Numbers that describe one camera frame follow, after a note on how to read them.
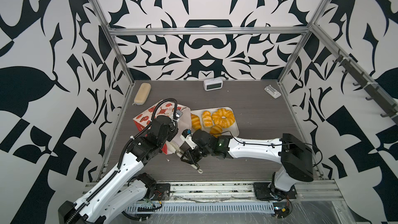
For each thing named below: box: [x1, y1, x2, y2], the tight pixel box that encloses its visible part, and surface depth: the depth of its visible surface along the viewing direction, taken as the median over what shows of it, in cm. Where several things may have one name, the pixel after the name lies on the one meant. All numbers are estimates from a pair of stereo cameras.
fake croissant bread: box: [190, 113, 202, 131], surface depth 96 cm
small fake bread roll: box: [209, 124, 223, 139], surface depth 93 cm
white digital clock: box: [203, 77, 224, 92], surface depth 114 cm
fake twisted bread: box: [201, 110, 213, 129], surface depth 97 cm
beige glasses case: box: [132, 82, 152, 106], surface depth 111 cm
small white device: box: [263, 84, 282, 100], surface depth 116 cm
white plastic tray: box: [190, 106, 240, 137], surface depth 98 cm
